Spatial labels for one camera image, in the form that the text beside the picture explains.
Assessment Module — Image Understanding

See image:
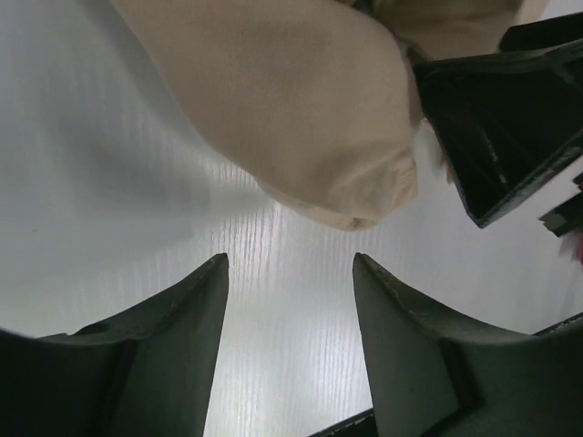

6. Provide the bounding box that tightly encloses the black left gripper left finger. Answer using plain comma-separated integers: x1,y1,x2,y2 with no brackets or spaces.
1,254,229,436

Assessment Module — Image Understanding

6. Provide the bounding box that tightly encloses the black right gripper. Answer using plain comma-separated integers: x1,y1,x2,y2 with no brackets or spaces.
412,11,583,265

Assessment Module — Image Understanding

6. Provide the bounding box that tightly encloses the beige t shirt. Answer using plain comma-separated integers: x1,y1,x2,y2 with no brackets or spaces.
114,0,547,230

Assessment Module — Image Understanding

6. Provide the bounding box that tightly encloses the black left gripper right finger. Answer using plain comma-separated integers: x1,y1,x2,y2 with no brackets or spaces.
353,254,582,436

